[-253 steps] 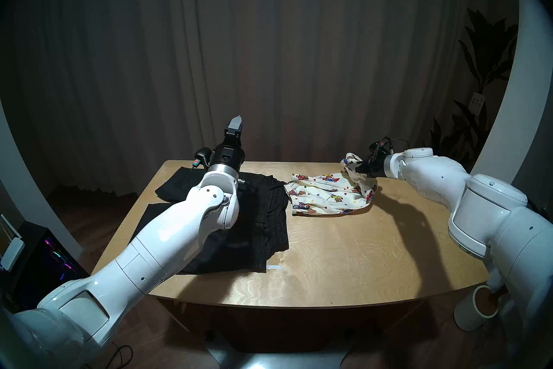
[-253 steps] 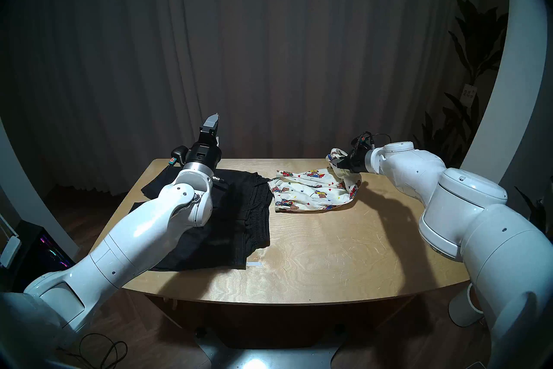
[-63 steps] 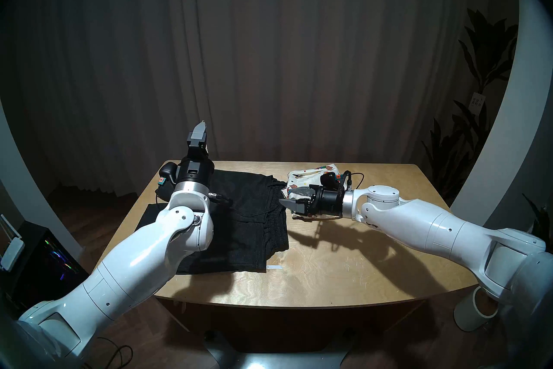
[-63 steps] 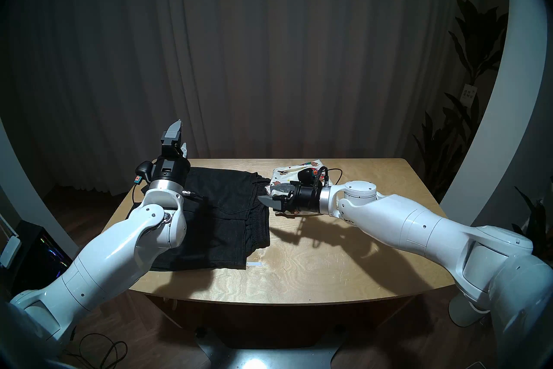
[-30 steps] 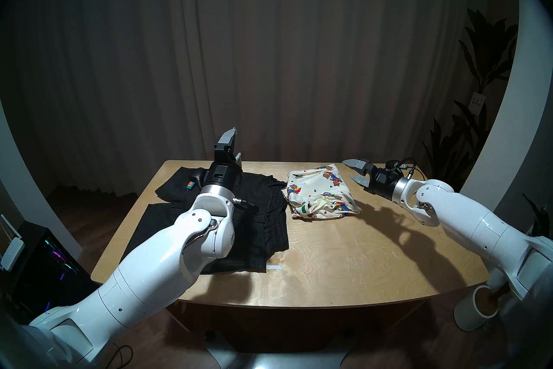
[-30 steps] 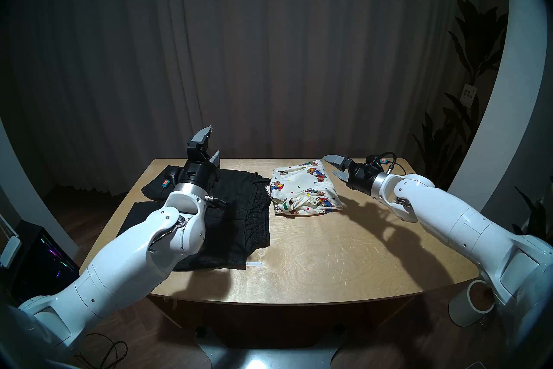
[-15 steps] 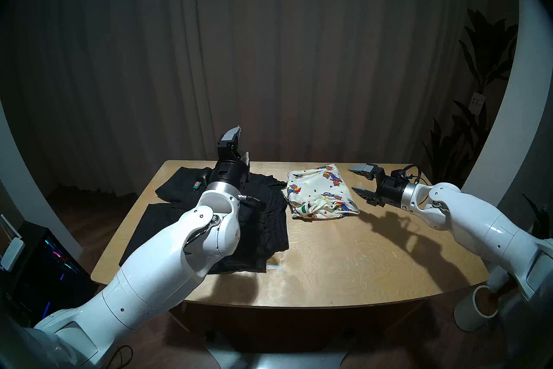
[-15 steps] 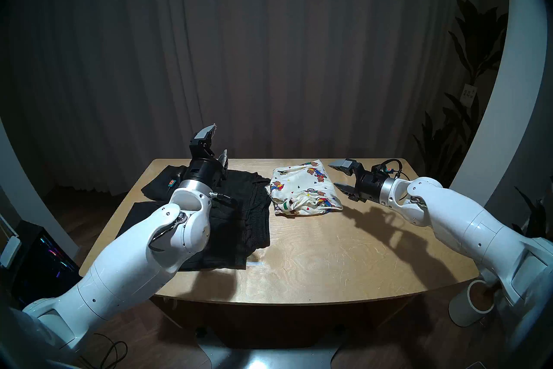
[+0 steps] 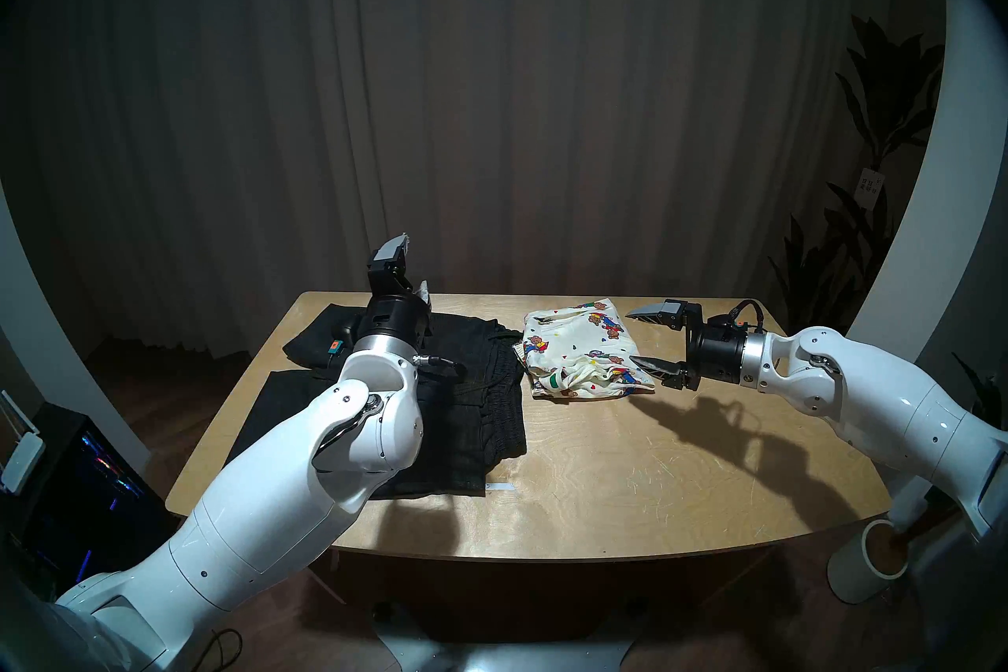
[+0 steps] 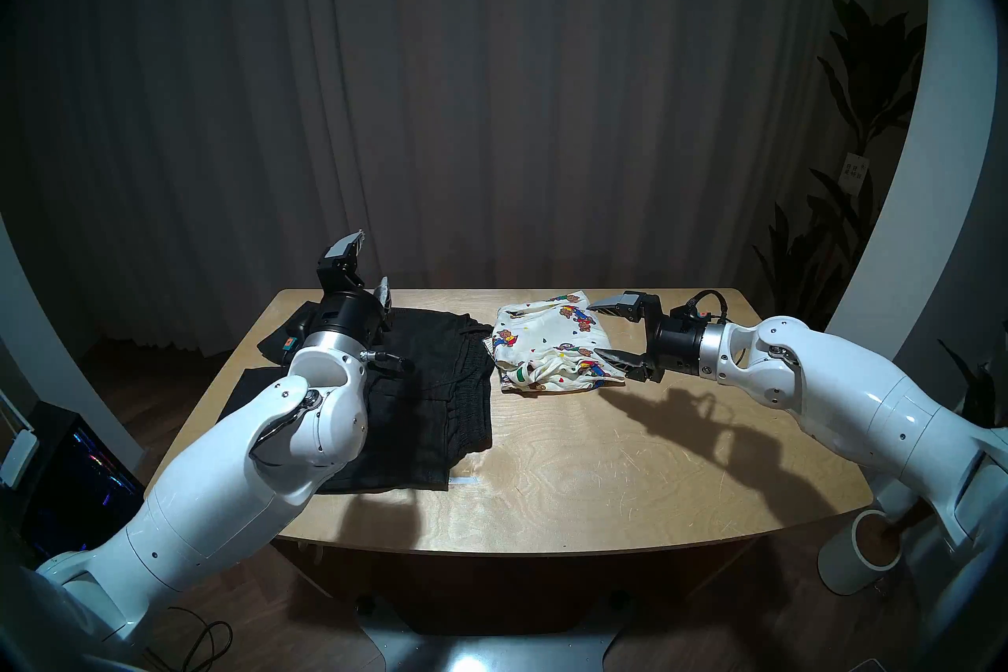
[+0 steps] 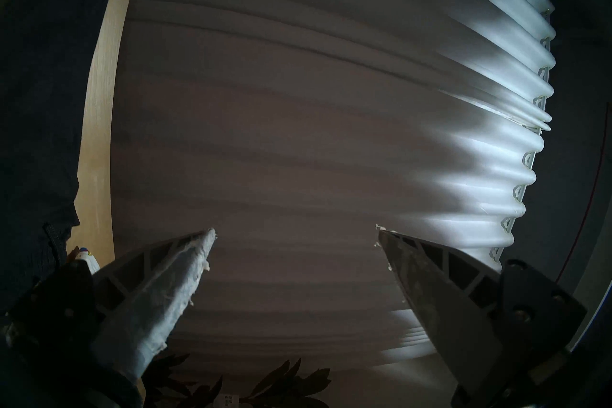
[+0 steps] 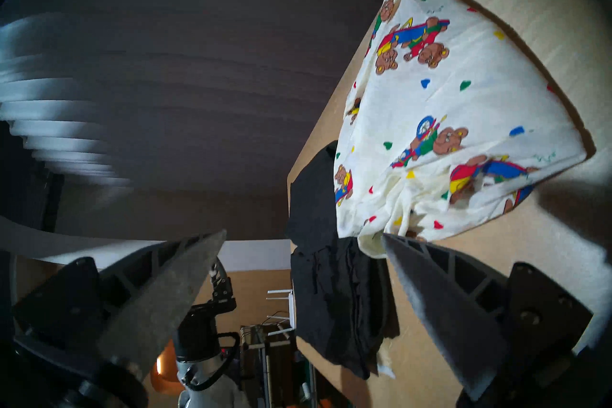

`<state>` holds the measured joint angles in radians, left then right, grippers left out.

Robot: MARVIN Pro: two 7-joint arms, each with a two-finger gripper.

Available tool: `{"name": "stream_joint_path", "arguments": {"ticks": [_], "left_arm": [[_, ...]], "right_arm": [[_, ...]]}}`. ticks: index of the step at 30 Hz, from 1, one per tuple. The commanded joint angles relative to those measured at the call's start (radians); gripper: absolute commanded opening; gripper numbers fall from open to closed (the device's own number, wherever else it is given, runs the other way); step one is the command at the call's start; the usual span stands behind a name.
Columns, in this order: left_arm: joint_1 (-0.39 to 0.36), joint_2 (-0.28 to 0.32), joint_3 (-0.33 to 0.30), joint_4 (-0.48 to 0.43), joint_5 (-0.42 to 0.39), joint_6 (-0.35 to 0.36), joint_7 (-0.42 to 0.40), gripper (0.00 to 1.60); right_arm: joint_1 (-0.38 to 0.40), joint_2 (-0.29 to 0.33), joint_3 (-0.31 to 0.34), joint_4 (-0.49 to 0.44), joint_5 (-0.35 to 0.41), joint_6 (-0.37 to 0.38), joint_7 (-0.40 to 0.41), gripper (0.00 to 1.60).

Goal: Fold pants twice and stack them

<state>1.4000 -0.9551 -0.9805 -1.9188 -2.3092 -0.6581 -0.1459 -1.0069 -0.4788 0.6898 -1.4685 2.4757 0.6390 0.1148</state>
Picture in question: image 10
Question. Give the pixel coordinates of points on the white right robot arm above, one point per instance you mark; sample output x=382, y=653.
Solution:
x=866, y=395

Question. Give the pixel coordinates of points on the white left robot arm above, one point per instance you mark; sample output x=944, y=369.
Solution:
x=236, y=473

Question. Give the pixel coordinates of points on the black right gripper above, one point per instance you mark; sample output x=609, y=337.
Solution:
x=673, y=344

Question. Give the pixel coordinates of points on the small dark leafy plant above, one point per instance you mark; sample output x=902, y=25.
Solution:
x=980, y=395

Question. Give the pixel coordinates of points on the tall dark leafy plant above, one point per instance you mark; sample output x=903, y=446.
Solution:
x=866, y=72

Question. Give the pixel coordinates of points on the white bear print shorts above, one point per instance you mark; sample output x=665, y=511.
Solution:
x=551, y=348

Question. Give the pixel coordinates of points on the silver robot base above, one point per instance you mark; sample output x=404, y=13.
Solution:
x=488, y=655

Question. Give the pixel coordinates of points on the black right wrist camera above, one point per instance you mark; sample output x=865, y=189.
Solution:
x=697, y=316

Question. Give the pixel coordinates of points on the white paper plant tag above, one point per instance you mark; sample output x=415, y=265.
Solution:
x=854, y=173

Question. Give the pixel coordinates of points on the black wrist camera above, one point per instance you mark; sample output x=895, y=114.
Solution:
x=697, y=316
x=293, y=338

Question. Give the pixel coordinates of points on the light wooden table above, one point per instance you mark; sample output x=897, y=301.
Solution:
x=598, y=489

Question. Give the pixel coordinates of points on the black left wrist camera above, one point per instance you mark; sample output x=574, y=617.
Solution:
x=293, y=338

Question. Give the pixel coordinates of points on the grey pleated curtain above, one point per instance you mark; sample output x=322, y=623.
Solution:
x=472, y=88

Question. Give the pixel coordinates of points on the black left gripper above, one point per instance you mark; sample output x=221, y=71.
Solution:
x=346, y=320

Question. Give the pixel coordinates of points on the white box device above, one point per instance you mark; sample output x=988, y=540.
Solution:
x=20, y=458

